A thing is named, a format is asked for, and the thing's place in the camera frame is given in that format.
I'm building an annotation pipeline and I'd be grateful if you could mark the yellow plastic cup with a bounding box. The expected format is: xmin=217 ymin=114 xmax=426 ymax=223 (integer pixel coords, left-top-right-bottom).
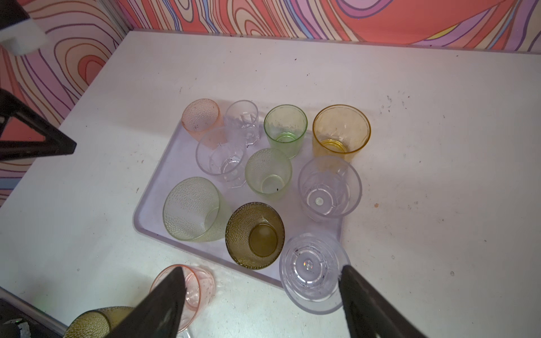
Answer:
xmin=312 ymin=104 xmax=372 ymax=163

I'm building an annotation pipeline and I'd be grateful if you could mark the pink cup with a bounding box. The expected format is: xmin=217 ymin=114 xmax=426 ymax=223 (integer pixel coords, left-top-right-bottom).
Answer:
xmin=149 ymin=264 xmax=216 ymax=337

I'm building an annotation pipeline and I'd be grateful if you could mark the lilac plastic tray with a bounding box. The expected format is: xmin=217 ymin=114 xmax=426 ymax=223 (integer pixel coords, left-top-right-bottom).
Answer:
xmin=133 ymin=126 xmax=343 ymax=287

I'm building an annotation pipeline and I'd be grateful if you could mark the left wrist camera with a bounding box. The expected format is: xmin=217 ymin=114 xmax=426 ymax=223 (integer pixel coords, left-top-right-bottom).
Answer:
xmin=1 ymin=0 xmax=48 ymax=56

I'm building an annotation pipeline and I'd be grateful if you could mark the small clear cup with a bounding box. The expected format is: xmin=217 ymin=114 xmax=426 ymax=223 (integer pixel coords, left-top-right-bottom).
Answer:
xmin=224 ymin=100 xmax=260 ymax=146

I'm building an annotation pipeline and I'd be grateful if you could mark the clear faceted cup back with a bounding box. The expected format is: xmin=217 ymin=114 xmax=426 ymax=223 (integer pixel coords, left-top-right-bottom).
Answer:
xmin=279 ymin=231 xmax=350 ymax=315

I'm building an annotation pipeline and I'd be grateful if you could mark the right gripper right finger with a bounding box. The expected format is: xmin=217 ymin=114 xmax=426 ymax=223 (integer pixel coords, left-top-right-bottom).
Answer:
xmin=339 ymin=265 xmax=425 ymax=337

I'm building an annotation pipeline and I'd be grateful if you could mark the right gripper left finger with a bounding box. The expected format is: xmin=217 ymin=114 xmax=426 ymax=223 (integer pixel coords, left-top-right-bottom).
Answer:
xmin=108 ymin=268 xmax=186 ymax=337

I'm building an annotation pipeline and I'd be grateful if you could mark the pale green large cup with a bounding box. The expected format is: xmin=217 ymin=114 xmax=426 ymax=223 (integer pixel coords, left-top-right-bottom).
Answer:
xmin=163 ymin=177 xmax=232 ymax=242

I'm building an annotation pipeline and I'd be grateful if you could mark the bright green cup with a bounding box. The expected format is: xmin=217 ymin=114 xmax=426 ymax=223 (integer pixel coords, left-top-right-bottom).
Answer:
xmin=263 ymin=104 xmax=308 ymax=159

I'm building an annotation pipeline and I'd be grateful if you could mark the amber cup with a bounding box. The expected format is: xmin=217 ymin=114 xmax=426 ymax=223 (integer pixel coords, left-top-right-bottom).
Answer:
xmin=64 ymin=306 xmax=134 ymax=338
xmin=225 ymin=201 xmax=285 ymax=270

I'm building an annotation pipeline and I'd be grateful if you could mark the peach cup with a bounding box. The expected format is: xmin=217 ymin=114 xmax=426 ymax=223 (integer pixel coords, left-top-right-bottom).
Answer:
xmin=181 ymin=99 xmax=224 ymax=142

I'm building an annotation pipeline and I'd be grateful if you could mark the pale green cup front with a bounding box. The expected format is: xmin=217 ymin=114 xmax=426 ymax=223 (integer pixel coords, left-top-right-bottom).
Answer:
xmin=245 ymin=148 xmax=292 ymax=201

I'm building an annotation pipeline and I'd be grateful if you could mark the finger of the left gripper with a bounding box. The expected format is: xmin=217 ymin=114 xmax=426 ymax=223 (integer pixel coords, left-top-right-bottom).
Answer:
xmin=1 ymin=89 xmax=77 ymax=161

